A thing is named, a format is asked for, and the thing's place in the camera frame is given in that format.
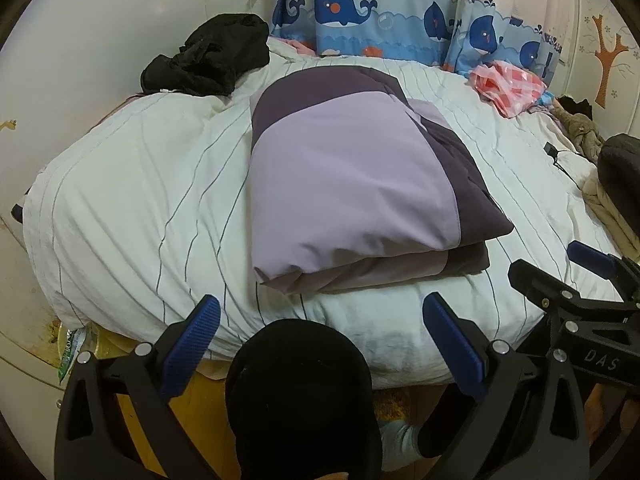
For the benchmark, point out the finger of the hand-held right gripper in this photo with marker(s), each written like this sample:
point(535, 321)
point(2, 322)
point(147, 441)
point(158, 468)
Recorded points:
point(537, 280)
point(590, 256)

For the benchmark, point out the purple two-tone jacket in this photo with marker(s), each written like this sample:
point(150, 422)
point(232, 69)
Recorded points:
point(350, 185)

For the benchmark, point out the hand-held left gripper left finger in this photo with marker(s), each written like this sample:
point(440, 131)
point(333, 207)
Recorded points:
point(192, 345)

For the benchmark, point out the beige padded coat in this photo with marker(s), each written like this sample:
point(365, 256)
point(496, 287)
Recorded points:
point(582, 130)

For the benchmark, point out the cream blanket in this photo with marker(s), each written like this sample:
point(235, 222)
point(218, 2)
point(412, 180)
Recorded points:
point(605, 210)

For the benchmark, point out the whale print curtain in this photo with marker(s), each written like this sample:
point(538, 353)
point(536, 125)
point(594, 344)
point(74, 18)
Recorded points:
point(500, 25)
point(360, 10)

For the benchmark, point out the dark grey cloth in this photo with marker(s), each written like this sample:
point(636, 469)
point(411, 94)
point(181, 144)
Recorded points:
point(622, 175)

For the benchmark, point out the white striped duvet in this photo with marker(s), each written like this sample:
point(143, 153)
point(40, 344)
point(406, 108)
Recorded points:
point(150, 210)

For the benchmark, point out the small black cloth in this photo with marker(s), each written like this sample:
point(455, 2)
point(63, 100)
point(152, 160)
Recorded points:
point(575, 105)

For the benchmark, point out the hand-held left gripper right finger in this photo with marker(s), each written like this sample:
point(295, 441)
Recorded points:
point(452, 350)

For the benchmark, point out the light blue cloth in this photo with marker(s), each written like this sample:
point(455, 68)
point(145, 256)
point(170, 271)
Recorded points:
point(548, 101)

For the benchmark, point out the black garment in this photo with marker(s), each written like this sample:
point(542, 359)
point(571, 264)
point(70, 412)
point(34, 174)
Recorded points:
point(210, 55)

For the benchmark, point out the yellow woven mat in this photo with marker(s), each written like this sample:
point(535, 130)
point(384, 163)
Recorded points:
point(392, 405)

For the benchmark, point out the pink checkered cloth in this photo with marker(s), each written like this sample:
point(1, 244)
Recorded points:
point(505, 87)

